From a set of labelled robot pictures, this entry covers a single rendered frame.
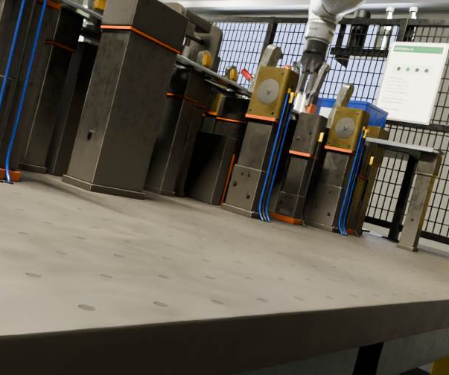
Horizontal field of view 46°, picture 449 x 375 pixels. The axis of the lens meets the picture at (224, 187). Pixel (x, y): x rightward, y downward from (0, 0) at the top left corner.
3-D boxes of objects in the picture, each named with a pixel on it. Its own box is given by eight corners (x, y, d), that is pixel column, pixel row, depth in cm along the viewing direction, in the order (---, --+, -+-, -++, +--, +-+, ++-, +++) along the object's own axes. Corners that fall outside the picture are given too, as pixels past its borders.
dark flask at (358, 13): (357, 50, 223) (368, 9, 222) (341, 49, 227) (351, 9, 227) (363, 56, 229) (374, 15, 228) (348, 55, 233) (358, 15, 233)
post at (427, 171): (412, 251, 150) (438, 153, 150) (395, 246, 154) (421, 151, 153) (418, 252, 154) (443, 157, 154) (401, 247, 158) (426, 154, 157)
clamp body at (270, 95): (259, 222, 116) (299, 68, 115) (218, 210, 123) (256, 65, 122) (275, 225, 121) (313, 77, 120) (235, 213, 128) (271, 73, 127)
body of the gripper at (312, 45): (300, 37, 164) (293, 66, 164) (324, 38, 158) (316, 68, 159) (311, 45, 170) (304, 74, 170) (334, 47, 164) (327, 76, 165)
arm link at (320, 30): (328, 18, 157) (323, 38, 158) (341, 30, 165) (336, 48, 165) (302, 18, 163) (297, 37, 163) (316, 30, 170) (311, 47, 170)
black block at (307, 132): (301, 228, 133) (330, 116, 133) (269, 219, 140) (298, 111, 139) (311, 230, 138) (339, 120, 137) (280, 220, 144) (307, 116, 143)
